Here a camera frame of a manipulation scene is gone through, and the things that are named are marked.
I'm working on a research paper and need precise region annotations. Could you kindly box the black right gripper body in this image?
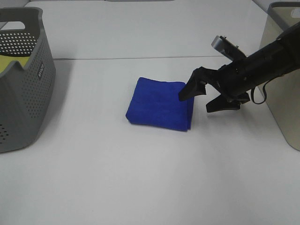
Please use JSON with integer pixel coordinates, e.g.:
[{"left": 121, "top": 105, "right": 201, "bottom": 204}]
[{"left": 201, "top": 62, "right": 250, "bottom": 105}]

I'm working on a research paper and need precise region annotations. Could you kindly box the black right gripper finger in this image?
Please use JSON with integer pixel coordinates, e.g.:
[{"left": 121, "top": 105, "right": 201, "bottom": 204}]
[
  {"left": 206, "top": 95, "right": 240, "bottom": 113},
  {"left": 179, "top": 67, "right": 207, "bottom": 101}
]

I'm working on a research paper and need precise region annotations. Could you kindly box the blue towel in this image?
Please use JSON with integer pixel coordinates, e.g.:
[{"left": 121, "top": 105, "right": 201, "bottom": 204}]
[{"left": 126, "top": 77, "right": 194, "bottom": 131}]

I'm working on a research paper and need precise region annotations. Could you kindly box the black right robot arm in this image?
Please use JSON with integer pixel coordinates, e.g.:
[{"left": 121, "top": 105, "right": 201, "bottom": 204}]
[{"left": 206, "top": 23, "right": 300, "bottom": 113}]

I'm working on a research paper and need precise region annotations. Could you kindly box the beige plastic storage bin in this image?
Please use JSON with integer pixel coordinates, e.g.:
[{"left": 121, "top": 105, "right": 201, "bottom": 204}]
[{"left": 260, "top": 1, "right": 300, "bottom": 150}]

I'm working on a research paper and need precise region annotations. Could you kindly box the grey perforated plastic basket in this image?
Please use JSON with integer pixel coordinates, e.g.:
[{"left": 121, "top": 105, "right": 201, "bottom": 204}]
[{"left": 0, "top": 7, "right": 56, "bottom": 153}]

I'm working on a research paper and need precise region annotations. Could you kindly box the yellow cloth in basket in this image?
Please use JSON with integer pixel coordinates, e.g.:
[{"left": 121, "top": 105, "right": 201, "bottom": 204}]
[{"left": 0, "top": 54, "right": 31, "bottom": 75}]

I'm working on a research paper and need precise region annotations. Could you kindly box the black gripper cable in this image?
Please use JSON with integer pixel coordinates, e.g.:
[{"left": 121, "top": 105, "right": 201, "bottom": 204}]
[{"left": 250, "top": 81, "right": 268, "bottom": 105}]

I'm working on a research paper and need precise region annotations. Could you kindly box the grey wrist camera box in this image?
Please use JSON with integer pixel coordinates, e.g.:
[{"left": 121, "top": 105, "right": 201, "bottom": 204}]
[{"left": 211, "top": 36, "right": 246, "bottom": 61}]

